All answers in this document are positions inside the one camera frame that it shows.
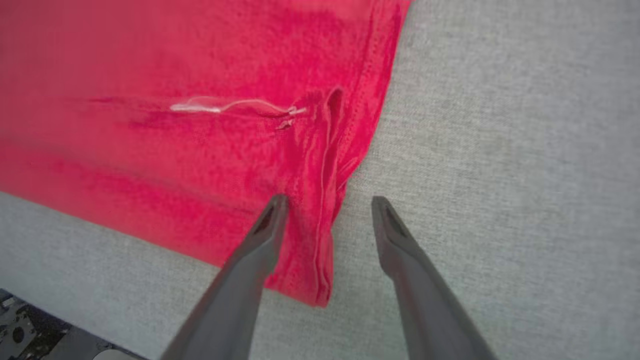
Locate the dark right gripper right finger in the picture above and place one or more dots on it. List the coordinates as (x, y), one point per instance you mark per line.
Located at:
(425, 300)

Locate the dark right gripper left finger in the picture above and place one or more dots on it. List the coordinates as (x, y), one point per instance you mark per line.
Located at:
(240, 300)

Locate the red and white shirt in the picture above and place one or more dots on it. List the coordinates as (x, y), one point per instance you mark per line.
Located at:
(175, 125)

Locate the dark perforated robot base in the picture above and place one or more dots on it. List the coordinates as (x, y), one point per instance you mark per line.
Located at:
(30, 335)

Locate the grey fabric sofa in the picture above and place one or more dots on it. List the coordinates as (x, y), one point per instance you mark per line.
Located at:
(500, 150)

